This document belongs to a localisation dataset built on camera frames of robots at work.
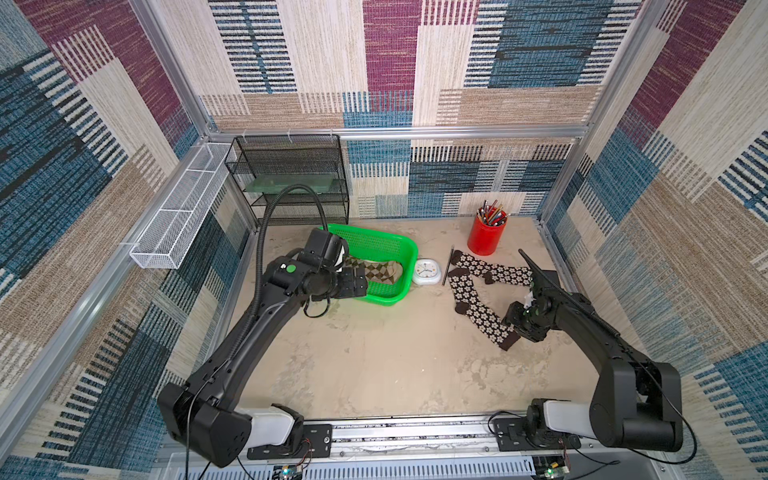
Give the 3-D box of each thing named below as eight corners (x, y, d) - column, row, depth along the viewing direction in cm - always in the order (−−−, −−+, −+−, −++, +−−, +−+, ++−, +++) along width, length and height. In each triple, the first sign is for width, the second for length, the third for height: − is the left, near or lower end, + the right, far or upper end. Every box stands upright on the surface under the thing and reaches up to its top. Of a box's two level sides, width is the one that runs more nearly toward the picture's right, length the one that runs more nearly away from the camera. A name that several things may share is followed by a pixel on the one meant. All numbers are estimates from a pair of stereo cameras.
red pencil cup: (470, 255, 111) (480, 226, 99) (465, 230, 119) (473, 200, 107) (500, 255, 111) (513, 225, 99) (492, 230, 119) (503, 200, 107)
